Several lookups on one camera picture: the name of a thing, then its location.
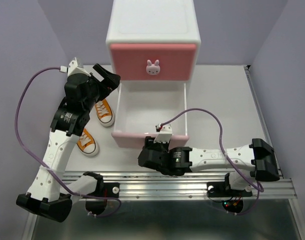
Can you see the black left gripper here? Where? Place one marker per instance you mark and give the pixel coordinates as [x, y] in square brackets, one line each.
[111, 81]

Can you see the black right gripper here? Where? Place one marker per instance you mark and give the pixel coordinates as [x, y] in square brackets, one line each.
[149, 144]

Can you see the dark pink drawer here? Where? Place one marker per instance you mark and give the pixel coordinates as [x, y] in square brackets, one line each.
[153, 61]

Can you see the orange sneaker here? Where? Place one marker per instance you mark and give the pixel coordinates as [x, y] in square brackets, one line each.
[104, 113]
[87, 144]

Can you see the light pink drawer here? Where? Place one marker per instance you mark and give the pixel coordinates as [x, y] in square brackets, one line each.
[142, 105]

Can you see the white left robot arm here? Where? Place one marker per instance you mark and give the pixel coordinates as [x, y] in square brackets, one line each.
[48, 196]

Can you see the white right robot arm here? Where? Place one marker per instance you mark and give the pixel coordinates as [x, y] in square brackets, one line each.
[247, 164]

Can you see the white shoe cabinet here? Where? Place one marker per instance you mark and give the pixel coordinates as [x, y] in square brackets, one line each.
[153, 22]

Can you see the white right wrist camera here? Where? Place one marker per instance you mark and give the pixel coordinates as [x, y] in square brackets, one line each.
[164, 133]

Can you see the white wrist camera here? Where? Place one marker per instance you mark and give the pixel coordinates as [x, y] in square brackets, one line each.
[164, 133]
[74, 67]

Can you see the aluminium mounting rail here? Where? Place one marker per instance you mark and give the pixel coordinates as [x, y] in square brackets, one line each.
[153, 186]

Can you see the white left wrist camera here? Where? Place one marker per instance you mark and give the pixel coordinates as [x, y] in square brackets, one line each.
[74, 67]

